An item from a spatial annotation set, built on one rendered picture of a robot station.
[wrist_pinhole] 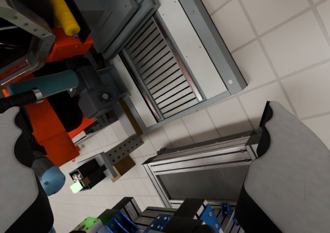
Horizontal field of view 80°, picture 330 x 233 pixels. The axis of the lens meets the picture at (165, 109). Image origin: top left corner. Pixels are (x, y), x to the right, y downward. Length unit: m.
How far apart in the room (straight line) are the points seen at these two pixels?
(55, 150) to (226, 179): 0.90
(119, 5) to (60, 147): 0.81
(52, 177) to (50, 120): 0.65
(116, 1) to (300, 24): 0.79
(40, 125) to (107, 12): 0.69
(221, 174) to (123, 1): 0.95
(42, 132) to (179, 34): 0.88
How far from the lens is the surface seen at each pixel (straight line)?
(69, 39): 0.94
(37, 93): 0.64
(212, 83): 1.00
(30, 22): 0.75
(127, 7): 1.05
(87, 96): 1.17
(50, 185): 0.69
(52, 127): 1.27
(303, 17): 0.95
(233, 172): 1.02
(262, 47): 0.98
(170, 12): 1.07
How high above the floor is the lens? 0.95
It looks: 45 degrees down
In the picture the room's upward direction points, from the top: 121 degrees counter-clockwise
